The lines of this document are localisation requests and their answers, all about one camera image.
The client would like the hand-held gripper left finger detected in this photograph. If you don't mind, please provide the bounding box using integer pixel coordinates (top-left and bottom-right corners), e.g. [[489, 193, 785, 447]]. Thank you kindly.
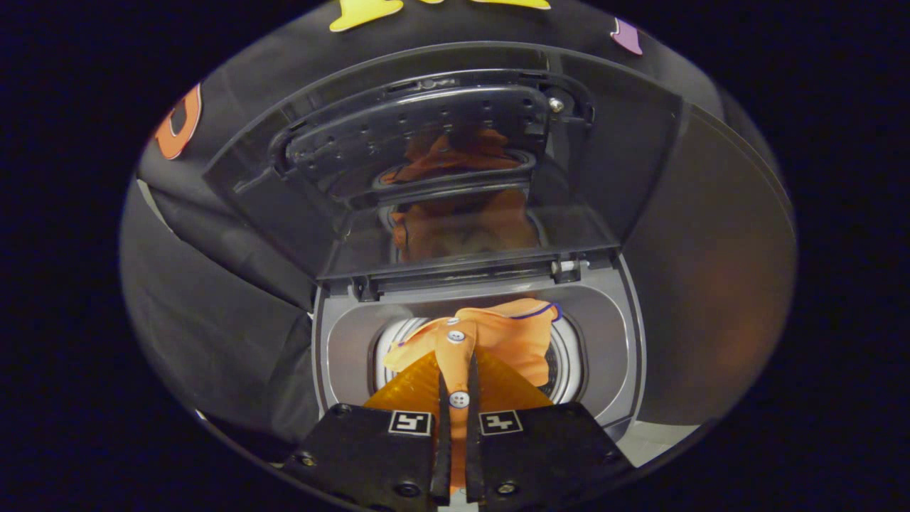
[[284, 348, 454, 512]]

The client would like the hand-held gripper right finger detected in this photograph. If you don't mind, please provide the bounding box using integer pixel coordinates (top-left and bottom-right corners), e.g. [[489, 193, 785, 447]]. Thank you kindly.
[[465, 347, 635, 510]]

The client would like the yellow polo shirt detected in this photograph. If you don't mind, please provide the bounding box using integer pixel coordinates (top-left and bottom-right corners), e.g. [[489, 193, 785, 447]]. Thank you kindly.
[[384, 299, 563, 493]]

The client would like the dark washing machine lid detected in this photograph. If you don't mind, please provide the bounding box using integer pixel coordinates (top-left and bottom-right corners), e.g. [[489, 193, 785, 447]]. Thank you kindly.
[[204, 41, 685, 282]]

